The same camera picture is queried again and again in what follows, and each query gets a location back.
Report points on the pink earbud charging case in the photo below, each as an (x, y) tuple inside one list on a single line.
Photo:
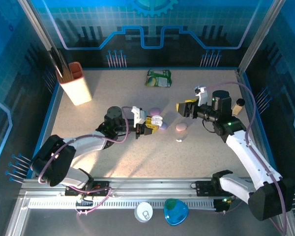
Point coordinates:
[(181, 127)]

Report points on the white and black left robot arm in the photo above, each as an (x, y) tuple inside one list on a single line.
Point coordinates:
[(56, 162)]

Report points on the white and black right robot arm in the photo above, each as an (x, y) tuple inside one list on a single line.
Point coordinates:
[(248, 157)]

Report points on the spice bottle with black cap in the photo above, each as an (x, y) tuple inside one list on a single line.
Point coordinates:
[(239, 107)]

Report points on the green snack bag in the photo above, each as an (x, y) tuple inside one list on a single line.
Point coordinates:
[(158, 78)]

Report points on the cream and orange utensil holder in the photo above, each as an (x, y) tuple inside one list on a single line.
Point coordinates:
[(77, 91)]

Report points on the wooden chopsticks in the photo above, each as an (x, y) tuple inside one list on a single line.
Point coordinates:
[(68, 73)]

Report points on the black kitchen knife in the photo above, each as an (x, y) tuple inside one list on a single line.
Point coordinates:
[(55, 62), (62, 60)]

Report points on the silver tin can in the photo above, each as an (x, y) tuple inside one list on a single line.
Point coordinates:
[(143, 211)]

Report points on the blue triangular plastic container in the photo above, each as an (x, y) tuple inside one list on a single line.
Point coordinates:
[(175, 212)]

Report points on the black connector board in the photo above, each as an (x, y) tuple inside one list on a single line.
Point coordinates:
[(222, 204)]

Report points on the aluminium mounting rail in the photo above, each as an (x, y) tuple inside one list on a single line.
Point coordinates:
[(150, 186)]

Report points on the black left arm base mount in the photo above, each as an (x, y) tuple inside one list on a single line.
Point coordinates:
[(100, 189)]

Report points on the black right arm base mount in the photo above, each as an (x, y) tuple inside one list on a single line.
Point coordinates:
[(204, 188)]

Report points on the aluminium frame post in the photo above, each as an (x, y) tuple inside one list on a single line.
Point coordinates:
[(37, 27), (258, 37)]

